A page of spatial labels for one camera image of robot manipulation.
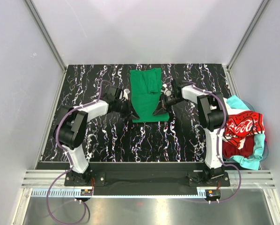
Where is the green t shirt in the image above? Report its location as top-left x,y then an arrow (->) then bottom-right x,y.
130,68 -> 169,123

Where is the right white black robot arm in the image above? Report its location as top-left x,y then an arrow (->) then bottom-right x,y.
153,80 -> 228,184

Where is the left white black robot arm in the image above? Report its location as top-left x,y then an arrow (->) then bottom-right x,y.
54,86 -> 139,186

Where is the black marbled table mat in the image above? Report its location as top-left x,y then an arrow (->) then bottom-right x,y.
40,63 -> 231,163

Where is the red coca cola t shirt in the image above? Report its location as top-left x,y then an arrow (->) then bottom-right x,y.
223,110 -> 265,150

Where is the dark red t shirt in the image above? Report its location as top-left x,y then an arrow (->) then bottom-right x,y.
222,136 -> 254,158

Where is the turquoise t shirt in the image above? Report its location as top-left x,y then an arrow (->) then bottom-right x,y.
224,95 -> 265,170

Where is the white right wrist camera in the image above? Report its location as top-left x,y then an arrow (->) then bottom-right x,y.
161,84 -> 172,97

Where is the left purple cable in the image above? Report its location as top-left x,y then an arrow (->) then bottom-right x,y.
46,80 -> 114,222

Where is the purple cable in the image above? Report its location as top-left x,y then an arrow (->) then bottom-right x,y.
182,81 -> 243,203
46,80 -> 114,222

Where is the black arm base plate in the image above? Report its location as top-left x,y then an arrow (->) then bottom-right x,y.
65,162 -> 230,194

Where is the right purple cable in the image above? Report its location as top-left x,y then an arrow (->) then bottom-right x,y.
182,81 -> 243,203

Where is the aluminium frame rail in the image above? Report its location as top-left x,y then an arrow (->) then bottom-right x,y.
21,170 -> 275,188

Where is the white cable duct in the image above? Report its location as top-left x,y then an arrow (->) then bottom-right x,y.
31,188 -> 206,199

